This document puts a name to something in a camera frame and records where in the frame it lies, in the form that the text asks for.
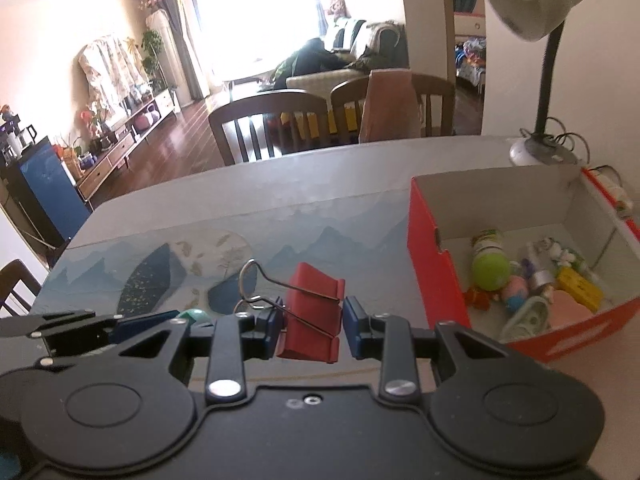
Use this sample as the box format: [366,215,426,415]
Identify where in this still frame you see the red binder clip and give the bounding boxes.
[232,258,347,365]

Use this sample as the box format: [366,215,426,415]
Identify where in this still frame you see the wooden dining chair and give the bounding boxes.
[208,89,331,166]

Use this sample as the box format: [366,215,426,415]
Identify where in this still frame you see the blue white astronaut toy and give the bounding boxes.
[542,237,577,268]

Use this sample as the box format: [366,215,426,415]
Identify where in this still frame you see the small silver cap bottle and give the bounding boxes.
[521,243,554,297]

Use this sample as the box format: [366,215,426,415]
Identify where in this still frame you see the grey desk lamp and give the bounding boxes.
[488,0,582,166]

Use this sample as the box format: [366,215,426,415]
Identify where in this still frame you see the green lid jar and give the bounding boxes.
[471,230,511,292]

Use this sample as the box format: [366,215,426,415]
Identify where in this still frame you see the clear bag purple beads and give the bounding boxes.
[510,258,535,280]

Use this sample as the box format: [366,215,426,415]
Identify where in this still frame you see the red white cardboard box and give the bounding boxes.
[407,166,639,362]

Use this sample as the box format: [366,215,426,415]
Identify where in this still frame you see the black lamp cable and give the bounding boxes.
[519,116,626,181]

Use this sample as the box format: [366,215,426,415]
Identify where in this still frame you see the pink heart shaped object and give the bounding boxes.
[548,289,592,330]

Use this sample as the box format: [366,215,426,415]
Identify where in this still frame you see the red orange small toy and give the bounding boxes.
[463,286,496,311]

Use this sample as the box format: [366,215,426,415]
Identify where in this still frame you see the wooden chair with cloth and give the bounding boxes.
[330,68,456,144]

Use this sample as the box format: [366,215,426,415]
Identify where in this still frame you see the blue dark cabinet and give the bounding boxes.
[1,136,90,257]

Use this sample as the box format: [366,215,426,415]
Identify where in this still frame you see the pink cloth on chair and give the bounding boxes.
[359,68,421,143]

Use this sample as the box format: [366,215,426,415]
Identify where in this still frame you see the sofa with blankets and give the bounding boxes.
[268,18,409,90]

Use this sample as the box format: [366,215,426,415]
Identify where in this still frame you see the grey green tape dispenser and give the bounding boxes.
[499,296,549,344]

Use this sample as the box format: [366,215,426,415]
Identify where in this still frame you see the painted landscape table mat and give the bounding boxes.
[34,190,421,320]

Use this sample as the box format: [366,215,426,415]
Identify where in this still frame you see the wooden tv console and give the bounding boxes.
[76,89,175,203]

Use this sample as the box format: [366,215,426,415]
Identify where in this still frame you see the green highlighter pen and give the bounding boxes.
[541,237,599,284]

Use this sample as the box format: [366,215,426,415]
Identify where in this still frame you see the pink pig figurine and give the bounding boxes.
[500,275,529,314]

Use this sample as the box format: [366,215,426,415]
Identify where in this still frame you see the white power strip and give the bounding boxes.
[582,168,634,218]

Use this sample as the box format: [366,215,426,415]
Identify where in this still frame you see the yellow small box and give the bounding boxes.
[556,266,604,313]

